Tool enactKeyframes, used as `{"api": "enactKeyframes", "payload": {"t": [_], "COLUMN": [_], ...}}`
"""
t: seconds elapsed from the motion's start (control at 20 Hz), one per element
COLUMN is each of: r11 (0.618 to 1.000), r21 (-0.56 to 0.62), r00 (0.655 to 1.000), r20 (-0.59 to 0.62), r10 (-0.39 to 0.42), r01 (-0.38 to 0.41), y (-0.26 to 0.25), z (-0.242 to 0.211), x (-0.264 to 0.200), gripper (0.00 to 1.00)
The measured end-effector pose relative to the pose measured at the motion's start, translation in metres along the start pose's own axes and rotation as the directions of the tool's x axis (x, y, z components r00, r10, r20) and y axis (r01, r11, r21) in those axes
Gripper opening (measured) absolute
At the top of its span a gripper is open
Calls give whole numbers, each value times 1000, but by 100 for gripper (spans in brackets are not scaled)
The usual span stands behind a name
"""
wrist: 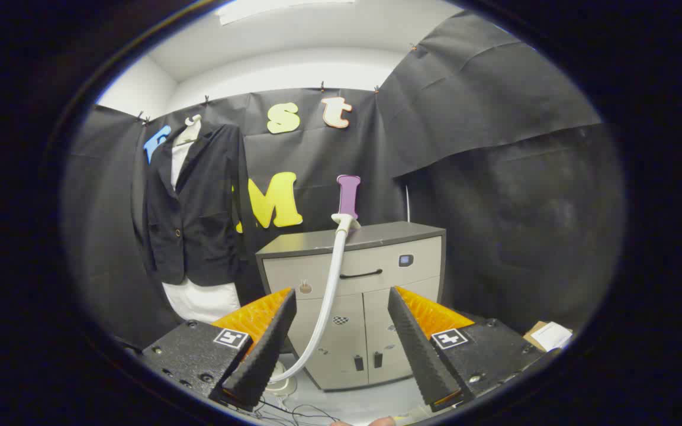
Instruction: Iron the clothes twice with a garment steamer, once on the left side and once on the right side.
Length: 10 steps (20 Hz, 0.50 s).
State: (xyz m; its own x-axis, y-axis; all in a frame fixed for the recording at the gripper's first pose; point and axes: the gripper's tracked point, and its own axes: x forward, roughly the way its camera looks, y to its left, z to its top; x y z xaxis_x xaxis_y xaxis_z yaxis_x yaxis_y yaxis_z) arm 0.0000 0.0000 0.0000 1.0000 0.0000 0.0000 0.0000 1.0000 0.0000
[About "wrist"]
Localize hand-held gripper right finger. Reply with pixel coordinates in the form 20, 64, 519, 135
387, 286, 561, 413

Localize cardboard box with white paper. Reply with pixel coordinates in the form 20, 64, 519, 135
523, 321, 574, 353

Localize grey cabinet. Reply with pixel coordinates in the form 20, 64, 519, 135
256, 221, 446, 391

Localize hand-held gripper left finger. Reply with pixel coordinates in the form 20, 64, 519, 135
141, 288, 298, 413

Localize black backdrop cloth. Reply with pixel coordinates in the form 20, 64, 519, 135
63, 11, 626, 350

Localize black floor cables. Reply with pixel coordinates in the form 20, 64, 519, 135
223, 395, 342, 426

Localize white garment steamer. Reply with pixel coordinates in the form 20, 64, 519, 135
267, 213, 362, 397

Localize white shirt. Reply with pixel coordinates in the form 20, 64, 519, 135
162, 139, 241, 323

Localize black jacket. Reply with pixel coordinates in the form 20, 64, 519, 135
132, 122, 250, 288

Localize white clothes hanger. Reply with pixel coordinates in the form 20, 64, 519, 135
174, 114, 202, 147

